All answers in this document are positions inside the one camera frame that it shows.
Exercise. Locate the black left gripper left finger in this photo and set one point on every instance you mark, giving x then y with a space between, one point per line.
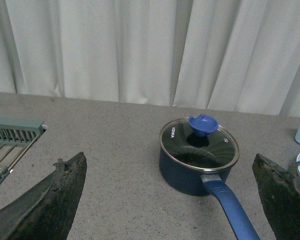
47 210

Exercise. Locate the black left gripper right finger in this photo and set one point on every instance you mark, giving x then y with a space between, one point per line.
279 192

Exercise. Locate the glass lid blue knob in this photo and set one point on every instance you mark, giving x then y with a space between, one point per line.
199 143

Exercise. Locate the green dish drying rack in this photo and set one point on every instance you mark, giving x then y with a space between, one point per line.
17 135

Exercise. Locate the dark blue saucepan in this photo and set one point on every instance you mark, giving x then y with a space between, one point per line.
202 183

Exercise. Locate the white curtain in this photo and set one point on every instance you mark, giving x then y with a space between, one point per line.
228 55

